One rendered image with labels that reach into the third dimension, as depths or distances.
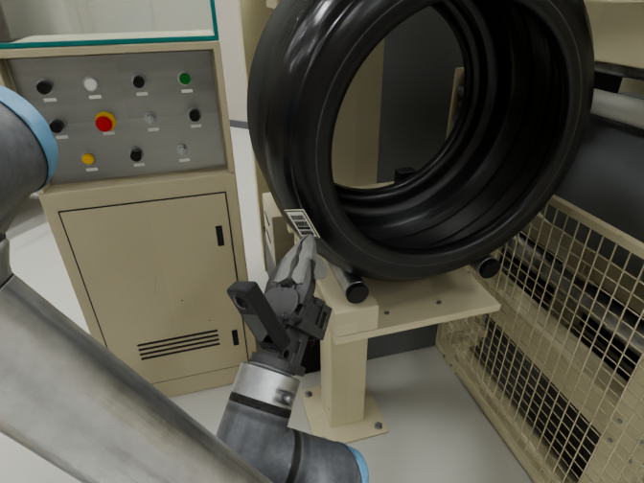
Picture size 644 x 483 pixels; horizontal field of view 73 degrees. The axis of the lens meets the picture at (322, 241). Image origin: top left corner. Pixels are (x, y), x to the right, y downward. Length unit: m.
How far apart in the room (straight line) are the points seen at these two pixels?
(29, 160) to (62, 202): 0.97
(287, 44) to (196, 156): 0.81
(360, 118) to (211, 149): 0.52
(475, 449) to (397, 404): 0.31
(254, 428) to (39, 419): 0.30
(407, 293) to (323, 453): 0.44
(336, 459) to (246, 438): 0.13
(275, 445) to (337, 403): 1.00
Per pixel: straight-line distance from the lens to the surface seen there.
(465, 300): 0.99
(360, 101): 1.06
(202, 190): 1.39
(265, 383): 0.61
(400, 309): 0.93
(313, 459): 0.65
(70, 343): 0.38
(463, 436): 1.77
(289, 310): 0.63
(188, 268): 1.51
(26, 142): 0.47
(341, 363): 1.47
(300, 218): 0.68
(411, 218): 1.03
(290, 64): 0.62
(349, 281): 0.80
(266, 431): 0.62
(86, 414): 0.38
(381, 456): 1.67
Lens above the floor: 1.39
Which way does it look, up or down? 30 degrees down
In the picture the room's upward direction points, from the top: 1 degrees counter-clockwise
